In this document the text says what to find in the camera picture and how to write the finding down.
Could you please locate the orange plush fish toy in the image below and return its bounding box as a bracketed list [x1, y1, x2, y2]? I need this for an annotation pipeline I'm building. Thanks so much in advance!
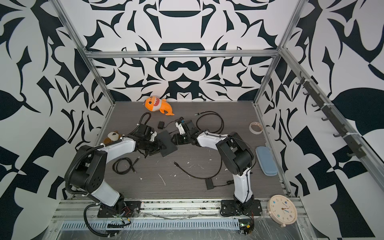
[144, 96, 175, 116]

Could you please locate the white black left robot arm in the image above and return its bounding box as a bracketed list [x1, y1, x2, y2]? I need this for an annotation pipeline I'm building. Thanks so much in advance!
[65, 124, 167, 207]

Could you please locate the cream round wall clock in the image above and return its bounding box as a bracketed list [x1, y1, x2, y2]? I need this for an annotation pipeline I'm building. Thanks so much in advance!
[267, 195, 298, 228]

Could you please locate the small black ethernet cable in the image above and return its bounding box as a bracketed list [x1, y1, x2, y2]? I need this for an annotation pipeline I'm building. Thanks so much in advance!
[112, 156, 141, 175]

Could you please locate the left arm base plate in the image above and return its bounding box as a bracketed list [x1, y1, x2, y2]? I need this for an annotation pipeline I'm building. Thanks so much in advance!
[97, 201, 142, 218]

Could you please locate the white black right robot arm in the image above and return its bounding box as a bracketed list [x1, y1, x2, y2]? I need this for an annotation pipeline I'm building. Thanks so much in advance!
[172, 120, 255, 204]

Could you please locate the white double-sided tape roll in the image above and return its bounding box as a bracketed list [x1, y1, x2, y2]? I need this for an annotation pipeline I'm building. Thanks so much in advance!
[249, 122, 264, 135]

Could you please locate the blue glasses case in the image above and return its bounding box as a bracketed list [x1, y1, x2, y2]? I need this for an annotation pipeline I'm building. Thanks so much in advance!
[256, 146, 278, 177]

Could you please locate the grey wall hook rail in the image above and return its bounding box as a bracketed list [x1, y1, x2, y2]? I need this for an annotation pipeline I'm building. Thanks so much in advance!
[298, 72, 367, 159]

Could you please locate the small brown plush toy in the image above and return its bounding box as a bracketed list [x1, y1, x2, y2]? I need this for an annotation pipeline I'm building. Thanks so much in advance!
[103, 132, 122, 145]

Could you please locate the aluminium frame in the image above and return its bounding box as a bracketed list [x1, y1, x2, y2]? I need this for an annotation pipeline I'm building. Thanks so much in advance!
[51, 1, 384, 188]

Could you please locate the black power adapter with cord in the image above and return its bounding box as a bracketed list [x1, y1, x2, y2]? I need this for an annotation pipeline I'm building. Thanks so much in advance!
[158, 117, 185, 134]

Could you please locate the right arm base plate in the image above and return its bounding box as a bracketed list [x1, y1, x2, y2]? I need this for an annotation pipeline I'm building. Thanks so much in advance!
[220, 198, 263, 217]

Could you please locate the black braided ethernet cable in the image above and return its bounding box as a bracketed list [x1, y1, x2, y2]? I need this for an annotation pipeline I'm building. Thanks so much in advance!
[173, 110, 225, 181]

